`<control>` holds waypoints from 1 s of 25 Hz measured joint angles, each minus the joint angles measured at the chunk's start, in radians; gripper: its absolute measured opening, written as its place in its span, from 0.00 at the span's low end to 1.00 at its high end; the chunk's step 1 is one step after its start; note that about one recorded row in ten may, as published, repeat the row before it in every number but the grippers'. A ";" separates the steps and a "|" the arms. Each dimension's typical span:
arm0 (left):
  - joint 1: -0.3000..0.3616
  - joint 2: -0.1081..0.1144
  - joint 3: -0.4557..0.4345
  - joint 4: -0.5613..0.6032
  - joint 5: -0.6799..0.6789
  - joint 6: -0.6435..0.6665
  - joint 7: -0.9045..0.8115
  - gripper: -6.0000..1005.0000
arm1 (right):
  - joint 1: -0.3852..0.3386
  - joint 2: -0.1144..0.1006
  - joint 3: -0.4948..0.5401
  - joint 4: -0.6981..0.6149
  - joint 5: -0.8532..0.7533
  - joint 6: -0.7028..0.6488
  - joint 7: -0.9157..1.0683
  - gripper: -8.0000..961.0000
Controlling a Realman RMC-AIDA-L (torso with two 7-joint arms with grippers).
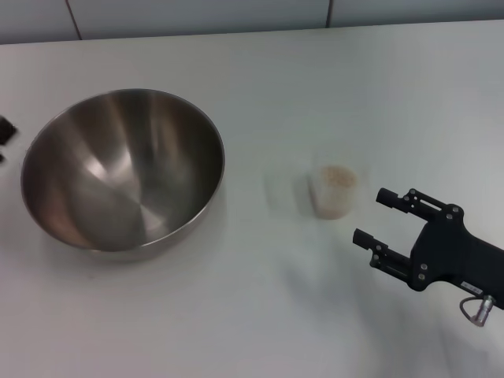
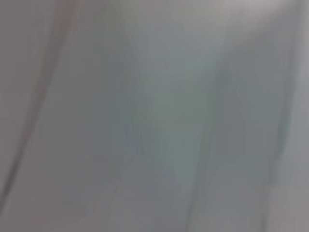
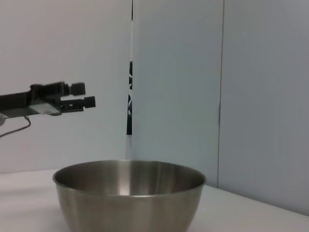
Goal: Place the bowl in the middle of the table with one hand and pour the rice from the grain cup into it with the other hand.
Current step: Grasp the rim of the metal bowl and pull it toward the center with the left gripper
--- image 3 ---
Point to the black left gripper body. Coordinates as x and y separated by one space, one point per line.
26 101

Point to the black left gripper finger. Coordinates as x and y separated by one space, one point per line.
77 89
79 102

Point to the stainless steel mixing bowl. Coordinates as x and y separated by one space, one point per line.
130 207

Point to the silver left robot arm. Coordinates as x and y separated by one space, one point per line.
1 119

